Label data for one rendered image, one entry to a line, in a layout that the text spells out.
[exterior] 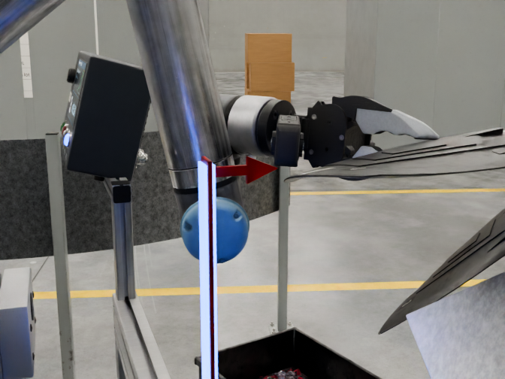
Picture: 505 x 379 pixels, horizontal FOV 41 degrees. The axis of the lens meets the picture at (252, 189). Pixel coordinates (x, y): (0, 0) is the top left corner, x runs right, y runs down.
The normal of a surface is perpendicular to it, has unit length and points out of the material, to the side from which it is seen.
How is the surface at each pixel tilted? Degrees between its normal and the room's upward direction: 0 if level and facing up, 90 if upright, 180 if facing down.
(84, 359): 0
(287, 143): 88
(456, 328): 55
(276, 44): 90
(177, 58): 89
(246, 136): 102
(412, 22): 90
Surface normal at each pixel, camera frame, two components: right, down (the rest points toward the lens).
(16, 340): 0.29, 0.22
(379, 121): -0.58, 0.08
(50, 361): 0.00, -0.97
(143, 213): 0.51, 0.20
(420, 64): 0.07, 0.23
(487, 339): -0.49, -0.40
